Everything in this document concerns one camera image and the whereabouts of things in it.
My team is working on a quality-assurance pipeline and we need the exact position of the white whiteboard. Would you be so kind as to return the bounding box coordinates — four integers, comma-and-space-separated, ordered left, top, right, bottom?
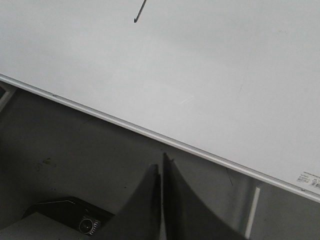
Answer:
0, 0, 320, 202

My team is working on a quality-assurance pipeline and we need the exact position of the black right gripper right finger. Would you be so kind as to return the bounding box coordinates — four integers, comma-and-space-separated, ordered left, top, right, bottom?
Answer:
162, 153, 245, 240

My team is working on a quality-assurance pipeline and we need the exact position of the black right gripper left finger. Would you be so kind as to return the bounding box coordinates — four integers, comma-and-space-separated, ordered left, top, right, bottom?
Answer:
99, 164, 162, 240

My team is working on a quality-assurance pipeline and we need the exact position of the white barcode label sticker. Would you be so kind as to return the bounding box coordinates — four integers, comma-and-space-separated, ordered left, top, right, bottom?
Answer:
296, 171, 320, 189

